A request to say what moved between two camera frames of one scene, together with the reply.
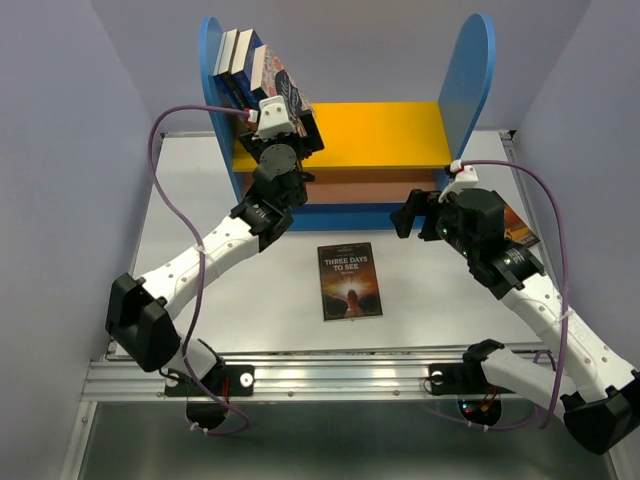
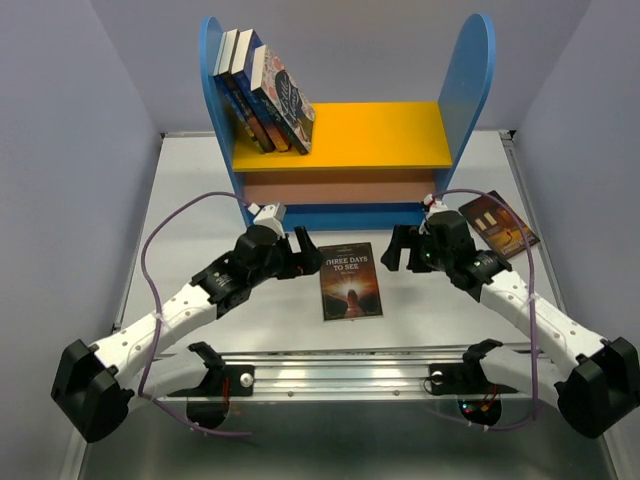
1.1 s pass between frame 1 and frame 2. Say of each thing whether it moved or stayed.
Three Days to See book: stayed
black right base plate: stayed
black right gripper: moved
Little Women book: stayed
